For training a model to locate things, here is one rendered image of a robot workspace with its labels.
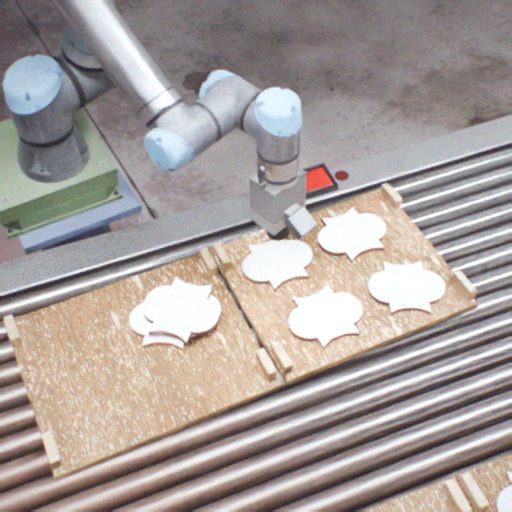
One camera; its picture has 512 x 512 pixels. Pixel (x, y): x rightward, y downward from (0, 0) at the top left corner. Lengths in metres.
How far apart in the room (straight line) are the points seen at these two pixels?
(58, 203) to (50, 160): 0.10
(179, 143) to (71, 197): 0.55
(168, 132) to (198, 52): 2.47
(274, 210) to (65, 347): 0.46
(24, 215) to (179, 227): 0.33
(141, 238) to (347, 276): 0.44
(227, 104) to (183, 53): 2.41
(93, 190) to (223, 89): 0.54
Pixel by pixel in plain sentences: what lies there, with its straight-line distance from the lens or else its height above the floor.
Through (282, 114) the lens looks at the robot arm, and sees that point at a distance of 1.37.
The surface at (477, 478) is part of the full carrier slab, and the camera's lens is 1.46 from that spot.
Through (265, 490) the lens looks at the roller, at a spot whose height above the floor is 0.92.
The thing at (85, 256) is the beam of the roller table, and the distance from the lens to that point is 1.76.
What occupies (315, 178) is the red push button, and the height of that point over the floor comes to 0.93.
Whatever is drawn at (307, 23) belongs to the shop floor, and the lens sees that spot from 4.00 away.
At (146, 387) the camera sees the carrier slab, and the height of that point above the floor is 0.94.
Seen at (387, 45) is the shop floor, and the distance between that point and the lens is 3.88.
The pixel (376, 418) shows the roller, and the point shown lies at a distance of 1.50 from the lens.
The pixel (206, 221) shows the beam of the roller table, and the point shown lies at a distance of 1.79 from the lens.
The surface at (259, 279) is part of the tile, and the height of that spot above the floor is 0.95.
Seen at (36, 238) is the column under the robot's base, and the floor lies 0.87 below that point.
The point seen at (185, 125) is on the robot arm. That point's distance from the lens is 1.38.
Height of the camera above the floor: 2.21
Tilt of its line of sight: 49 degrees down
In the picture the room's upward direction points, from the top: 1 degrees counter-clockwise
